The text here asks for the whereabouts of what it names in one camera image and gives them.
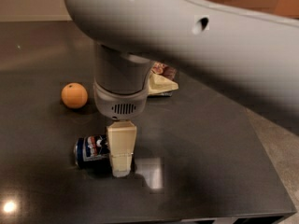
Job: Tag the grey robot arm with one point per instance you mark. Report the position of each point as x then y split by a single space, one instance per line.
252 57

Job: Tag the blue pepsi can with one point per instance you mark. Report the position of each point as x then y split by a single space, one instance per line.
90 149

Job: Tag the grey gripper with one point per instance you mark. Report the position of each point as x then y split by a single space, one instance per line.
121 105

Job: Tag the brown cream chip bag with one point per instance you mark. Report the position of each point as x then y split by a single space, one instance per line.
162 80

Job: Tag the orange fruit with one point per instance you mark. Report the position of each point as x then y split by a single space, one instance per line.
74 96

